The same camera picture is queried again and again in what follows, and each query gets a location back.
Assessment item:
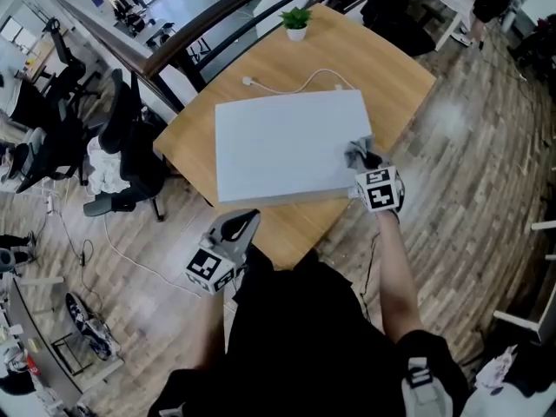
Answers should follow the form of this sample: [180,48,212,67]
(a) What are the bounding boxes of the person's black clothing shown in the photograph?
[147,245,470,417]

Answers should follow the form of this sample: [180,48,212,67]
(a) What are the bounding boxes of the person's left forearm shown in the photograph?
[195,291,229,371]

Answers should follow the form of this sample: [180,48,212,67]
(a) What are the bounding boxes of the pale crumpled cloth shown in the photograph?
[475,344,518,390]

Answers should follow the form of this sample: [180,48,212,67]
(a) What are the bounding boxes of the grey shoulder strap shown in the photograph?
[401,356,448,417]

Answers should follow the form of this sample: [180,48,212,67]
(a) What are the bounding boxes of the small potted plant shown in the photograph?
[277,6,313,43]

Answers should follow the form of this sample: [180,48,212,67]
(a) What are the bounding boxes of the white shelf unit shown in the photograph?
[473,380,556,417]

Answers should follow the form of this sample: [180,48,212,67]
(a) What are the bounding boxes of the black padded office chair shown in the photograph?
[360,0,438,58]

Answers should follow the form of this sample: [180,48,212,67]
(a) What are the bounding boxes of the white floor cable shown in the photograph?
[103,213,203,299]

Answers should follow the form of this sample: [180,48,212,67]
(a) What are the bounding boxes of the black white patterned bag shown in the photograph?
[64,292,121,362]

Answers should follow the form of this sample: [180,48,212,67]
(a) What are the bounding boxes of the grey cloth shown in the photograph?
[344,135,375,171]

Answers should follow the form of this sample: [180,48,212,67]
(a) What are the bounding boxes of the person's right forearm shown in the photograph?
[375,210,425,345]

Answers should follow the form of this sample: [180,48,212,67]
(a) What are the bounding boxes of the white board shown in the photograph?
[214,89,374,206]

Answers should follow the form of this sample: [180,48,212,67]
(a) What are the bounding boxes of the dark wooden handrail railing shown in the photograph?
[51,0,353,116]

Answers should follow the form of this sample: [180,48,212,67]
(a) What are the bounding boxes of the white covered table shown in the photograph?
[410,0,483,51]

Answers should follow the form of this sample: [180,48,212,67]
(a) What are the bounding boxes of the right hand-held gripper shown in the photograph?
[354,150,407,216]

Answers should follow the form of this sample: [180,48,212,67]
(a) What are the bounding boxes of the white power cable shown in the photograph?
[242,68,355,95]

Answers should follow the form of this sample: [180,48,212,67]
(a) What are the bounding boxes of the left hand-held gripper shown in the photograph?
[185,208,262,295]

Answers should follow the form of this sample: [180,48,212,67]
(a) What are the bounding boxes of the white crumpled cloth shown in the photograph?
[85,138,131,195]

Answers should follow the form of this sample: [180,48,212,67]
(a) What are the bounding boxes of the black mesh office chair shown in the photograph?
[82,68,169,223]

